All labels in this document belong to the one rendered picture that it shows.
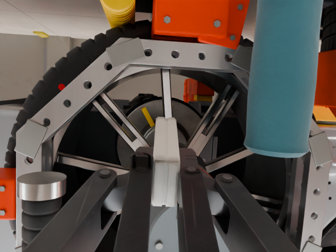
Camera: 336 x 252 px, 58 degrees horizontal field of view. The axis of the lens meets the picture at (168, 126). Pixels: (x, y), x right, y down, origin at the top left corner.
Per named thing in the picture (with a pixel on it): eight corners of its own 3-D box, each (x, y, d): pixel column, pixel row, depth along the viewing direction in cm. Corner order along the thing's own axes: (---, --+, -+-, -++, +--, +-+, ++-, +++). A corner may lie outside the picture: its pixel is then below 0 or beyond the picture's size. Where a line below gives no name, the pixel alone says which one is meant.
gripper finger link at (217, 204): (180, 191, 15) (240, 194, 15) (176, 146, 20) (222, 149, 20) (178, 216, 16) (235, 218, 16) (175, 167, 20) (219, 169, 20)
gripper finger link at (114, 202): (150, 215, 16) (91, 213, 15) (153, 166, 20) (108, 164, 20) (151, 190, 15) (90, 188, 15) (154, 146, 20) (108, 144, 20)
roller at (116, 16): (111, 14, 74) (110, 38, 74) (96, -35, 45) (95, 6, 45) (135, 16, 74) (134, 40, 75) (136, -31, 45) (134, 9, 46)
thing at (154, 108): (109, 108, 104) (127, 196, 109) (107, 109, 97) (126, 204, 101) (199, 92, 107) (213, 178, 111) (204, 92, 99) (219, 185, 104)
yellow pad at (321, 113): (284, 102, 112) (282, 116, 112) (305, 104, 98) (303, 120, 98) (319, 104, 113) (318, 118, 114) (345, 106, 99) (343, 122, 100)
